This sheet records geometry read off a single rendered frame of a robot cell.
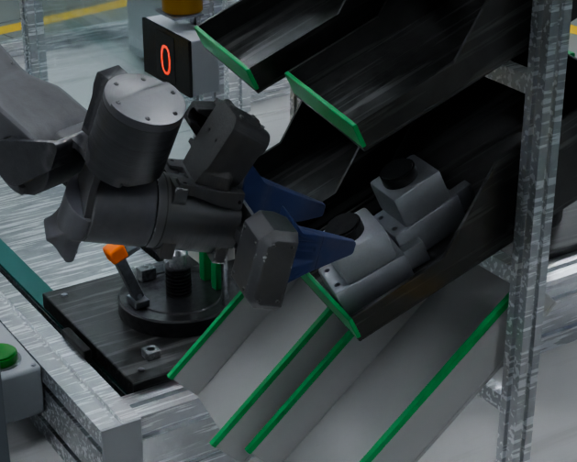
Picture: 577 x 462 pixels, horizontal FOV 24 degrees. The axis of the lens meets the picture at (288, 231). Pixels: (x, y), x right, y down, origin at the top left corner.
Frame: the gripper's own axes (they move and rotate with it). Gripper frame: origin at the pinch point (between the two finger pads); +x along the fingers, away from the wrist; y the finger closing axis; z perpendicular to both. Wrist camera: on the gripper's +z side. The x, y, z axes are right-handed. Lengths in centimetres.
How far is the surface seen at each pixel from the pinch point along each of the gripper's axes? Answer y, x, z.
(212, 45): 19.3, -3.4, 7.6
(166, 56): 65, 7, -7
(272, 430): 7.4, 6.4, -23.5
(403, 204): 1.1, 9.0, 2.1
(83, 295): 50, -1, -33
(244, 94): 132, 44, -32
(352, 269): -1.8, 4.7, -2.6
